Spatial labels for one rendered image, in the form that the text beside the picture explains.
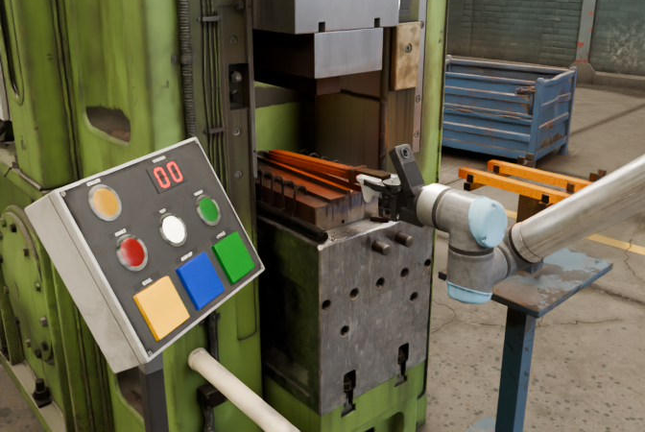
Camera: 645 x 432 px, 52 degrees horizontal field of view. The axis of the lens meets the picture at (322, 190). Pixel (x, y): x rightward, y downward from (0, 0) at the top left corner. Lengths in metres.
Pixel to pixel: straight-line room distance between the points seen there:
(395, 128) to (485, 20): 8.25
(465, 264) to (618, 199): 0.30
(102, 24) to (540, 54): 8.31
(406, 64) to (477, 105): 3.50
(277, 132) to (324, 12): 0.65
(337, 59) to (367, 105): 0.39
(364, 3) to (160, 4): 0.43
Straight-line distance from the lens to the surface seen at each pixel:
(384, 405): 1.85
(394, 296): 1.69
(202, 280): 1.11
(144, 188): 1.10
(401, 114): 1.83
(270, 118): 1.96
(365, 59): 1.51
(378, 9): 1.52
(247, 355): 1.72
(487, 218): 1.28
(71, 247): 1.02
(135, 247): 1.05
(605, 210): 1.31
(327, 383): 1.65
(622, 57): 9.20
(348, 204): 1.56
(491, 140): 5.26
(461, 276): 1.34
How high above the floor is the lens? 1.50
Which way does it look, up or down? 19 degrees down
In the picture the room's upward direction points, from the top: straight up
